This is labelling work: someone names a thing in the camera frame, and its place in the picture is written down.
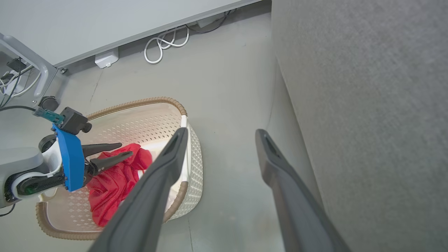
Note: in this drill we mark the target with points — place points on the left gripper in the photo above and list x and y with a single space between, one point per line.
35 183

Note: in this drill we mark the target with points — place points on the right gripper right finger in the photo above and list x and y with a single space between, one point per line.
297 210

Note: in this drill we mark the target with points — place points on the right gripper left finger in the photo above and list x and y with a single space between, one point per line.
147 199

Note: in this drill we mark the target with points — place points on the red cloth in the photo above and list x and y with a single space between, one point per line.
108 189

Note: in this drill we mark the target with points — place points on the grey fabric sofa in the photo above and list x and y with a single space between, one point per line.
367 105

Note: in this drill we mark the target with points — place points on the white laundry basket brown rim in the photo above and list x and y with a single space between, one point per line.
140 122

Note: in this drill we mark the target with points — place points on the black caster wheel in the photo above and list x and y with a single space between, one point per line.
49 104

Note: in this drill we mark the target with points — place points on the white power box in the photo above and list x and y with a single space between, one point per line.
106 58

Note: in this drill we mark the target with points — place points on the black power adapter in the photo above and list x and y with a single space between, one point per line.
16 64

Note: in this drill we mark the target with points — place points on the large white partition panel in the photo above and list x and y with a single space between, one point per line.
105 24

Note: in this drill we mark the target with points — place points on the blue left camera mount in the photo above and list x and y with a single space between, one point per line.
71 161

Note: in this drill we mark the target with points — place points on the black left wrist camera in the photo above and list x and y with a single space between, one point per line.
74 120

